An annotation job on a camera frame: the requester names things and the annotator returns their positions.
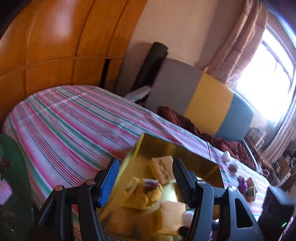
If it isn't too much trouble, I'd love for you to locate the white appliance box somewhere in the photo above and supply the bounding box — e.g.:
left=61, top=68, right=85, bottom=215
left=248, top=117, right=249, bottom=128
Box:
left=250, top=128, right=266, bottom=144

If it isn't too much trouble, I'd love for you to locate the green cloth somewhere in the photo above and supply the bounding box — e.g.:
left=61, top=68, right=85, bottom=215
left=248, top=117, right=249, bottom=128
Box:
left=0, top=134, right=28, bottom=186

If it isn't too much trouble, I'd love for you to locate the pink cloth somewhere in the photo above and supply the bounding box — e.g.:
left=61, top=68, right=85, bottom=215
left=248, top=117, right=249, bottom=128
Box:
left=0, top=181, right=12, bottom=205

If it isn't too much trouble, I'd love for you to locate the cluttered side shelf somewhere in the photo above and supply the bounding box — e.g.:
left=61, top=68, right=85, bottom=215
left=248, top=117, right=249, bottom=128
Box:
left=266, top=141, right=296, bottom=188

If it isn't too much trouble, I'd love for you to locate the beige grey sock roll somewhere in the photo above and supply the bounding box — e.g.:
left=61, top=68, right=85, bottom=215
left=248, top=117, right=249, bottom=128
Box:
left=228, top=162, right=241, bottom=173

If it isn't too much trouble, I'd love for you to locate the grey yellow blue headboard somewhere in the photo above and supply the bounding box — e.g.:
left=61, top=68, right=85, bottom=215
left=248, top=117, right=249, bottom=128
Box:
left=144, top=58, right=254, bottom=142

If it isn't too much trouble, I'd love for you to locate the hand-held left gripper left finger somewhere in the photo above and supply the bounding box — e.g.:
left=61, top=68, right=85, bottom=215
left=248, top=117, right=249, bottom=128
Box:
left=38, top=158, right=120, bottom=241

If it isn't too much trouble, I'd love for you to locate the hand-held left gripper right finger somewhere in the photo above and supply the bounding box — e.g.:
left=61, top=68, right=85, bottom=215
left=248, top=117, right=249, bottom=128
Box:
left=172, top=158, right=266, bottom=241

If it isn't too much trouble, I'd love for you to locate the purple packet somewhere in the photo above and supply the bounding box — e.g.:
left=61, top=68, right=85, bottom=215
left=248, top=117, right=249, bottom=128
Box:
left=238, top=177, right=247, bottom=193

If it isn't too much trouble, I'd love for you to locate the window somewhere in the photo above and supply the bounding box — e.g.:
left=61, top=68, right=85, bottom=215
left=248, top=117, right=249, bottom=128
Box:
left=236, top=25, right=296, bottom=127

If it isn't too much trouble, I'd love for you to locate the yellow plush toy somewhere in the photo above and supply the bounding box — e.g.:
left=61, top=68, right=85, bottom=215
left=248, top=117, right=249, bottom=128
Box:
left=122, top=177, right=163, bottom=210

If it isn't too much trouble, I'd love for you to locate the black rolled mat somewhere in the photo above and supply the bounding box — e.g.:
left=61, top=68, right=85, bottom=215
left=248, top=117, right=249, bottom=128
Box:
left=131, top=42, right=169, bottom=93

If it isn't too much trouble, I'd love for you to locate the maroon duvet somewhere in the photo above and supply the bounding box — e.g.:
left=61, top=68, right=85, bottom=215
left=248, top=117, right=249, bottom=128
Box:
left=157, top=106, right=255, bottom=172

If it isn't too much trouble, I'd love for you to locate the wooden wardrobe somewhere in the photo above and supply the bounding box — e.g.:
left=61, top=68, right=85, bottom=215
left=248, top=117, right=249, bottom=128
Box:
left=0, top=0, right=148, bottom=121

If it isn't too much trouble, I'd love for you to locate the pink patterned curtain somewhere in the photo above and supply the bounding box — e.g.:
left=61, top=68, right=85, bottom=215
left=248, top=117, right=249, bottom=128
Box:
left=261, top=111, right=296, bottom=163
left=203, top=0, right=270, bottom=87

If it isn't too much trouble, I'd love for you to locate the wooden desk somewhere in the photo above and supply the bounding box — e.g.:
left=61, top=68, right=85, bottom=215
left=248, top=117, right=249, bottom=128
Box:
left=245, top=137, right=273, bottom=172

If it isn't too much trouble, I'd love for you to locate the striped bedsheet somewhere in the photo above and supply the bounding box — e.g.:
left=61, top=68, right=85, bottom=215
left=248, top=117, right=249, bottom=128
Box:
left=2, top=85, right=273, bottom=232

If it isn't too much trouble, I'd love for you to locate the gold tin box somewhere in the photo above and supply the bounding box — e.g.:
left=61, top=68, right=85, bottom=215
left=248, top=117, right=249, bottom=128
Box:
left=98, top=133, right=225, bottom=241

